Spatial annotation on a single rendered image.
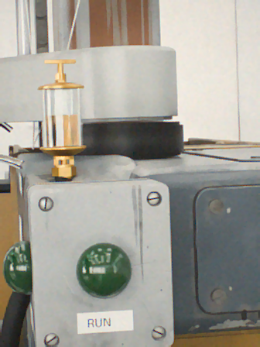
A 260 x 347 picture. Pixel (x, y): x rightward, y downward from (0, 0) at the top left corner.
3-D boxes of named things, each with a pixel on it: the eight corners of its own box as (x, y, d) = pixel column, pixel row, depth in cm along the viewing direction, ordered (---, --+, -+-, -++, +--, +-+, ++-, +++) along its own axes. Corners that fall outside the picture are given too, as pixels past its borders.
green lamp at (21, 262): (4, 300, 50) (1, 245, 49) (3, 290, 53) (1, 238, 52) (51, 297, 50) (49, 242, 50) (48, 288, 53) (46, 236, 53)
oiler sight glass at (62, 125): (43, 147, 56) (41, 89, 56) (42, 146, 58) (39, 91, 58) (85, 146, 56) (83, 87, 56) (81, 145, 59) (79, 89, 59)
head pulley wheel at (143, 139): (70, 161, 65) (68, 125, 65) (60, 156, 74) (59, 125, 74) (195, 156, 66) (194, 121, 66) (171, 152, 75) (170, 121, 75)
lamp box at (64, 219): (35, 358, 49) (29, 188, 49) (32, 338, 54) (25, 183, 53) (175, 348, 50) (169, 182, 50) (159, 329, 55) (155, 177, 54)
